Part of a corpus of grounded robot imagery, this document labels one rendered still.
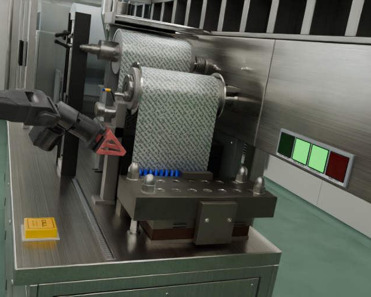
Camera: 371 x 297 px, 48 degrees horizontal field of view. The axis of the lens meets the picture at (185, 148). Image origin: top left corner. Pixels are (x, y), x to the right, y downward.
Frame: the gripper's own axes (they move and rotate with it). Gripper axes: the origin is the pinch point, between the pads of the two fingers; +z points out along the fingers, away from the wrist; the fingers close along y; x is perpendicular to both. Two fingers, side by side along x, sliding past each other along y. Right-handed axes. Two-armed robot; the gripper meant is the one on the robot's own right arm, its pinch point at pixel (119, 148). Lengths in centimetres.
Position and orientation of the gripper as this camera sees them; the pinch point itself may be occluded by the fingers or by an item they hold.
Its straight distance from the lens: 113.9
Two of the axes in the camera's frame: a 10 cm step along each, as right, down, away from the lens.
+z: 7.5, 4.8, 4.5
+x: 5.6, -8.2, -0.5
